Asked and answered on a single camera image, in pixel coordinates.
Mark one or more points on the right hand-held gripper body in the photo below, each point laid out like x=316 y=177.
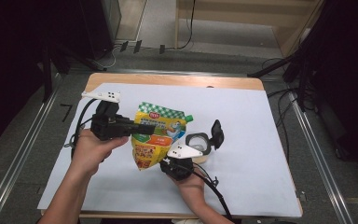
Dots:
x=180 y=166

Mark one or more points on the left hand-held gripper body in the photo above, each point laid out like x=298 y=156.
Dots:
x=108 y=126

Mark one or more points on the yellow sauce pouch green cap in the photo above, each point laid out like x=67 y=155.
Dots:
x=164 y=124

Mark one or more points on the glass jar with black lid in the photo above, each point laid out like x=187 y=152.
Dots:
x=217 y=133

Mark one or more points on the person's right hand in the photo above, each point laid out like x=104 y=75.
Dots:
x=191 y=186

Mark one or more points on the person's left hand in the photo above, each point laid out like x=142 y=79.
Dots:
x=90 y=152

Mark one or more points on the wooden table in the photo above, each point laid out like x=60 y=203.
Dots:
x=121 y=77

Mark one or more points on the small black block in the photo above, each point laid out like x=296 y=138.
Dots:
x=123 y=46
x=137 y=46
x=162 y=49

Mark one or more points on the black curtain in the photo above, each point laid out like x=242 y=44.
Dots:
x=12 y=62
x=348 y=77

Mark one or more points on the black stand leg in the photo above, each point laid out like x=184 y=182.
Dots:
x=270 y=67

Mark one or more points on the metal floor rail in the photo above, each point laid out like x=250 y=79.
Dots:
x=320 y=161
x=21 y=149

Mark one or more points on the wooden shelf frame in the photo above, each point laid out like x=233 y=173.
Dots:
x=230 y=14

